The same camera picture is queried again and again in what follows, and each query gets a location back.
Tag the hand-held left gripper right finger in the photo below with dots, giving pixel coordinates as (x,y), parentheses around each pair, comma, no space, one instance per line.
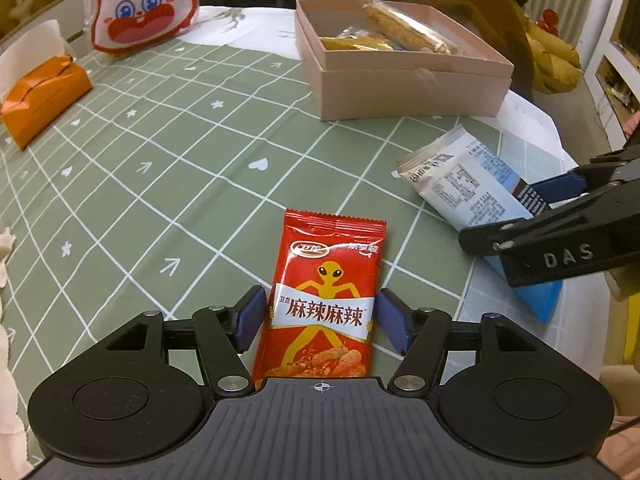
(392,320)

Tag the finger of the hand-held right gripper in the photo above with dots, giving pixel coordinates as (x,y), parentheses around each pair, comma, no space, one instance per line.
(492,240)
(550,191)

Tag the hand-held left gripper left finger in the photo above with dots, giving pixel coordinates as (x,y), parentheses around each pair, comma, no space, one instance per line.
(250,317)

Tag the blue and white snack packet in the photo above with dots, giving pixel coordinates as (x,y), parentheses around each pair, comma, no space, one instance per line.
(465,185)

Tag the red snack packet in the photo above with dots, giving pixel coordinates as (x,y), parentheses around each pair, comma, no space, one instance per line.
(320,260)

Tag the pink cardboard box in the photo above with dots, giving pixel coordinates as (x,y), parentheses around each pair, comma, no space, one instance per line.
(400,90)

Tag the long clear biscuit pack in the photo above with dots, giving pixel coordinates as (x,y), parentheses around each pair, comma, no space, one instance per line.
(400,25)

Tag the yellow snack packet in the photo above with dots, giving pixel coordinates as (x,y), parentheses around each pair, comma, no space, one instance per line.
(350,44)

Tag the white shelf unit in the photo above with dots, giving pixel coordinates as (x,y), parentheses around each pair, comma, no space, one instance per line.
(620,75)

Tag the green checked tablecloth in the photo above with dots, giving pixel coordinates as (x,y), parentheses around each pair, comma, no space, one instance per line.
(175,185)

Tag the small red ornament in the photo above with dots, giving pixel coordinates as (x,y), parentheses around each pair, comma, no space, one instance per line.
(549,18)

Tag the white lace cloth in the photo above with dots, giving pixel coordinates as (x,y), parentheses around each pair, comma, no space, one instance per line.
(10,360)

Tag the orange tissue box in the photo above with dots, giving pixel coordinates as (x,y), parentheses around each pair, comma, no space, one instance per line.
(45,95)

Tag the rabbit face bag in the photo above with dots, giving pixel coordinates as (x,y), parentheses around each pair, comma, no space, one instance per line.
(140,10)

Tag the white tissue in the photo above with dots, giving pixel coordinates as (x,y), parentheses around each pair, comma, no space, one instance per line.
(30,50)

